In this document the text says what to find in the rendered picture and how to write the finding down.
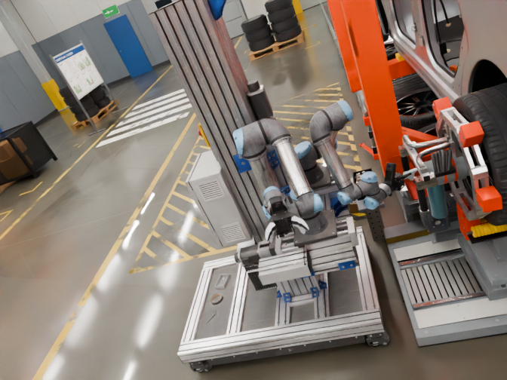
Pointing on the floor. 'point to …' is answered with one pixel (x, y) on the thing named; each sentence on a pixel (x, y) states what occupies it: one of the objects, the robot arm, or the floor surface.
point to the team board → (81, 75)
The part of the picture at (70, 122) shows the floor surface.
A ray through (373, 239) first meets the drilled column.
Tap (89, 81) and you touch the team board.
